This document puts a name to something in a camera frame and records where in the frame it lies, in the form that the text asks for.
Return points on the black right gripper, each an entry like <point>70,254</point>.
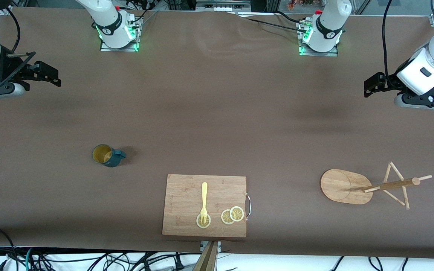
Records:
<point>9,70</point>

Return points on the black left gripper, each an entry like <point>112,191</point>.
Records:
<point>389,81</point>

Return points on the teal cup with yellow inside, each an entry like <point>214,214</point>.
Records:
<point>102,154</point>

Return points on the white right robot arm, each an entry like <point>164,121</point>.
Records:
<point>107,19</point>

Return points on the wooden mug rack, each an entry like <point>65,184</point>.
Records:
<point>341,186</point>

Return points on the brown table cover sheet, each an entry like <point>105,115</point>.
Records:
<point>202,113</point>

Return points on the lemon slice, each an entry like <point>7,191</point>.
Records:
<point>237,213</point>
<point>225,218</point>
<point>208,222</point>

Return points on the yellow plastic fork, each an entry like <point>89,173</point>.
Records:
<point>204,195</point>

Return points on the black power plug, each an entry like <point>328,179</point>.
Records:
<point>179,262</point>

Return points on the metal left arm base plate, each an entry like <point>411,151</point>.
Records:
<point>333,52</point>

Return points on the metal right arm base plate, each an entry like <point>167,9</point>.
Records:
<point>136,44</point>

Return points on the aluminium frame rail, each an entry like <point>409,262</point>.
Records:
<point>222,5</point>

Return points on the wooden post with metal bracket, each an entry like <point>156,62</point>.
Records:
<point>207,261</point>

